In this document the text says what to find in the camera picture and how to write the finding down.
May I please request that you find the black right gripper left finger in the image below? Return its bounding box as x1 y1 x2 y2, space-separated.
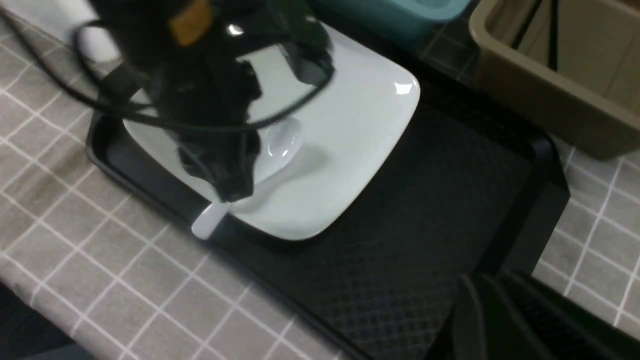
432 275 515 360

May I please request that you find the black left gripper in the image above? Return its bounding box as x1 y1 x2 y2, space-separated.
90 0 333 203

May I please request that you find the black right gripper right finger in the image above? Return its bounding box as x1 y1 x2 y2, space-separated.
497 271 640 360

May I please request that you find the white ceramic soup spoon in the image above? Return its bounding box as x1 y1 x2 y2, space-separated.
190 118 304 240

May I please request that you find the large white square plate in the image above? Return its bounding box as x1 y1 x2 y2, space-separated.
123 24 421 241

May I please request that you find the black chopstick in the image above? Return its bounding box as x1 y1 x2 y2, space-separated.
510 0 543 50
547 0 559 72

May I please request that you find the black plastic serving tray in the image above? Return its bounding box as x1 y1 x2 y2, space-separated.
85 10 571 360

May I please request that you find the grey checked tablecloth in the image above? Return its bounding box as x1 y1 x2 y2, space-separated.
1 27 639 360

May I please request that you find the brown plastic bin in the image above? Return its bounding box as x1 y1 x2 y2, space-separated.
468 0 640 160

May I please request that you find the teal plastic bin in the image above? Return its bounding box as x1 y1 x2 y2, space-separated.
318 0 471 48

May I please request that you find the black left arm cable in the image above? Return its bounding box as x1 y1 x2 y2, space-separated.
0 5 336 133

